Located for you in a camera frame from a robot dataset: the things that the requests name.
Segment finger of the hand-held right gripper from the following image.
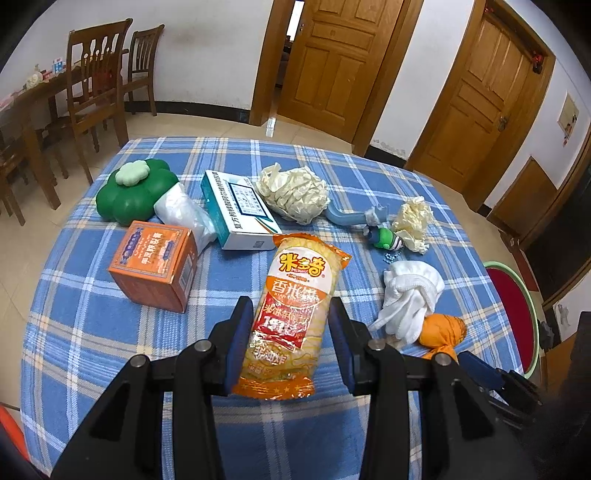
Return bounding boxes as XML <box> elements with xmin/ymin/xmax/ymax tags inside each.
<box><xmin>457</xmin><ymin>350</ymin><xmax>509</xmax><ymax>394</ymax></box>

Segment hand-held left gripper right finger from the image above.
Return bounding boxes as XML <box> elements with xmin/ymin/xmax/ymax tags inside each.
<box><xmin>328</xmin><ymin>298</ymin><xmax>536</xmax><ymax>480</ymax></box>

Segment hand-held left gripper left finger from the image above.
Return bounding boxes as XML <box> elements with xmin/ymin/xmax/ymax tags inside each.
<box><xmin>51</xmin><ymin>296</ymin><xmax>254</xmax><ymax>480</ymax></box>

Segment orange knotted bag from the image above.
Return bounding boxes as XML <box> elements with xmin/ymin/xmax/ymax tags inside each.
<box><xmin>418</xmin><ymin>314</ymin><xmax>468</xmax><ymax>361</ymax></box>

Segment orange yellow snack packet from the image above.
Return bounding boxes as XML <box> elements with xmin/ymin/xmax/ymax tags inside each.
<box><xmin>231</xmin><ymin>232</ymin><xmax>352</xmax><ymax>401</ymax></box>

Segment red bucket with green rim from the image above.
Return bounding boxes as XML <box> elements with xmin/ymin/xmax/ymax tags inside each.
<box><xmin>484</xmin><ymin>261</ymin><xmax>541</xmax><ymax>377</ymax></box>

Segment white cloth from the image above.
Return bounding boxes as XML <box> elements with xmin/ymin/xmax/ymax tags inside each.
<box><xmin>368</xmin><ymin>261</ymin><xmax>445</xmax><ymax>344</ymax></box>

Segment orange cardboard box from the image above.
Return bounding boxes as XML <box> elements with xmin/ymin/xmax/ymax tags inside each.
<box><xmin>108</xmin><ymin>220</ymin><xmax>198</xmax><ymax>313</ymax></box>

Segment white plastic bag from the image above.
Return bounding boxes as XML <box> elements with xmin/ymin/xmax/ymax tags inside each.
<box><xmin>154</xmin><ymin>182</ymin><xmax>219</xmax><ymax>254</ymax></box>

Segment large cream gloves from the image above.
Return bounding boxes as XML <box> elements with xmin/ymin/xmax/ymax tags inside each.
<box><xmin>255</xmin><ymin>163</ymin><xmax>330</xmax><ymax>226</ymax></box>

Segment small green toy figure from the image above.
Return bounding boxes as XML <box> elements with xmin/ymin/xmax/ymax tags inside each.
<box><xmin>367</xmin><ymin>225</ymin><xmax>406</xmax><ymax>250</ymax></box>

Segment white teal medicine box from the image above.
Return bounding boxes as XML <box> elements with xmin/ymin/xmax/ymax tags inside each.
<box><xmin>201</xmin><ymin>170</ymin><xmax>283</xmax><ymax>250</ymax></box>

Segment blue plastic tube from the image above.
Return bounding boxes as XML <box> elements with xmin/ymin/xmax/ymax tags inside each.
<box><xmin>323</xmin><ymin>203</ymin><xmax>393</xmax><ymax>230</ymax></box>

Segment blue plaid tablecloth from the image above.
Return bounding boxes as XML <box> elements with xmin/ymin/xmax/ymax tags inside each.
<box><xmin>21</xmin><ymin>136</ymin><xmax>525</xmax><ymax>476</ymax></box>

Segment small crumpled cream gloves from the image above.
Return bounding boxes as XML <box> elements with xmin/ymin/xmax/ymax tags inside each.
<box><xmin>392</xmin><ymin>196</ymin><xmax>435</xmax><ymax>254</ymax></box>

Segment small wooden cabinet door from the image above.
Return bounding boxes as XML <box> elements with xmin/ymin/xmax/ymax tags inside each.
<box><xmin>487</xmin><ymin>157</ymin><xmax>559</xmax><ymax>236</ymax></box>

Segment orange plastic object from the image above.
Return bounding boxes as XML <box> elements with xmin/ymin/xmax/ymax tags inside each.
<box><xmin>0</xmin><ymin>405</ymin><xmax>25</xmax><ymax>464</ymax></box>

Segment wooden panel door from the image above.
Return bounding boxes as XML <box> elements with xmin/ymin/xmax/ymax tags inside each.
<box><xmin>277</xmin><ymin>0</ymin><xmax>404</xmax><ymax>141</ymax></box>
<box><xmin>409</xmin><ymin>11</ymin><xmax>539</xmax><ymax>183</ymax></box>

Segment wooden chair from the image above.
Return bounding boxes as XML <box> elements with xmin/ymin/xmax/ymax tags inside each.
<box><xmin>0</xmin><ymin>131</ymin><xmax>27</xmax><ymax>227</ymax></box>
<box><xmin>66</xmin><ymin>18</ymin><xmax>134</xmax><ymax>185</ymax></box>
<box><xmin>122</xmin><ymin>24</ymin><xmax>165</xmax><ymax>116</ymax></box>

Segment wooden dining table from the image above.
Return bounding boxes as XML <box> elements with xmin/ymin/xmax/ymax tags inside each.
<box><xmin>0</xmin><ymin>65</ymin><xmax>100</xmax><ymax>210</ymax></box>

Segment wooden door frame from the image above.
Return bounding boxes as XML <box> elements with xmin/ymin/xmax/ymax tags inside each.
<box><xmin>405</xmin><ymin>0</ymin><xmax>557</xmax><ymax>210</ymax></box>
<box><xmin>249</xmin><ymin>0</ymin><xmax>424</xmax><ymax>158</ymax></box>

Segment wall poster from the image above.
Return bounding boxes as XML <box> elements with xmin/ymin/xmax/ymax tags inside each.
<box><xmin>557</xmin><ymin>92</ymin><xmax>580</xmax><ymax>141</ymax></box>

